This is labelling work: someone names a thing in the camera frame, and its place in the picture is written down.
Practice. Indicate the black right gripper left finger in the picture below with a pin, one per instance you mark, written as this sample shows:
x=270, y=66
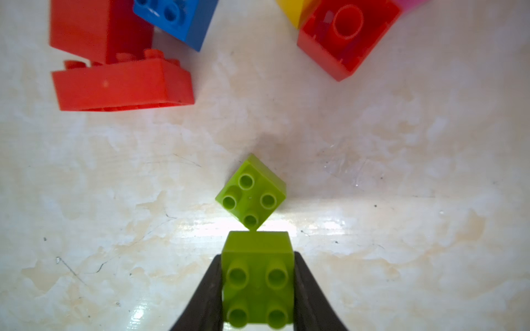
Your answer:
x=204, y=310

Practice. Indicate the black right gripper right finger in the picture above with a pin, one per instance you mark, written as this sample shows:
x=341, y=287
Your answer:
x=312, y=311

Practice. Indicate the lime green lego brick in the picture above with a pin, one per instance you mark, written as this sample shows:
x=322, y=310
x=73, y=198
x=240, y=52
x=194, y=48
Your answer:
x=258, y=279
x=253, y=193

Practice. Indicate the long red lego brick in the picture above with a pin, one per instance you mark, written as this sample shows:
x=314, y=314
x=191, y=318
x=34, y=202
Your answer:
x=130, y=84

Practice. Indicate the blue square lego brick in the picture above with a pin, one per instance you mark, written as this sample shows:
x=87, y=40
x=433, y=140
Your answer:
x=186, y=20

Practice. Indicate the red square lego brick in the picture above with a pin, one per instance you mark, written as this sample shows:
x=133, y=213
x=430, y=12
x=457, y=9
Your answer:
x=340, y=34

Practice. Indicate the tall red lego brick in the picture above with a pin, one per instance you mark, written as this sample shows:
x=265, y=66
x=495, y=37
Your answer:
x=98, y=30

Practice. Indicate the yellow lego brick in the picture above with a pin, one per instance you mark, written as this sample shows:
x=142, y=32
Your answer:
x=297, y=11

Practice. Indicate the pink lego brick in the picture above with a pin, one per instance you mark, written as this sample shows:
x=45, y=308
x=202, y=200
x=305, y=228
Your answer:
x=407, y=5

